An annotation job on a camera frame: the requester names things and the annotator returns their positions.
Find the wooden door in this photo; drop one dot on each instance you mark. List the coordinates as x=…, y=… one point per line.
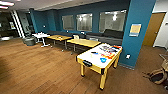
x=153, y=30

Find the brown backpack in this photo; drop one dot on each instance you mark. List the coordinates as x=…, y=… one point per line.
x=158, y=75

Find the open silver laptop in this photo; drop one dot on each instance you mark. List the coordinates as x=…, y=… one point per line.
x=76, y=36

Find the orange flat box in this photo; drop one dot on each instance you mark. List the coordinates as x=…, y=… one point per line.
x=116, y=47

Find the blue bowl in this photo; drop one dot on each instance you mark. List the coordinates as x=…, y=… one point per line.
x=103, y=60

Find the small white table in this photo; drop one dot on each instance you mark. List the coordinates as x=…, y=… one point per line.
x=40, y=35

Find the long wooden table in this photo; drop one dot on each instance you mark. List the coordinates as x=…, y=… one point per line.
x=59, y=37
x=83, y=42

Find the orange snack bag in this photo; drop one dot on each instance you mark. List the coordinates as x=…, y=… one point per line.
x=110, y=55

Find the dark grey sofa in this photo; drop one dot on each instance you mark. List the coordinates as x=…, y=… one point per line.
x=110, y=36

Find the dark low bench seat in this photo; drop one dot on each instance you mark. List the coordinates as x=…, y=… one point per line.
x=63, y=33

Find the grey waste bin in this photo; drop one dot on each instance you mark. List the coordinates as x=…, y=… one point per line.
x=29, y=41

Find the yellow-legged gaming table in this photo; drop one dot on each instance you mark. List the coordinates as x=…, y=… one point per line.
x=100, y=63

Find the colourful game box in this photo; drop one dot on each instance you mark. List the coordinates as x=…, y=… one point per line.
x=107, y=48

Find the yellow wall sign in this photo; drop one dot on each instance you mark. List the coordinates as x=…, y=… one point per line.
x=135, y=29

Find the white socket plate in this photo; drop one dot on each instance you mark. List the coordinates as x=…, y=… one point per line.
x=128, y=56

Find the glass wall window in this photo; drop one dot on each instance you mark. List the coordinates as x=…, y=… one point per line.
x=84, y=22
x=68, y=22
x=112, y=21

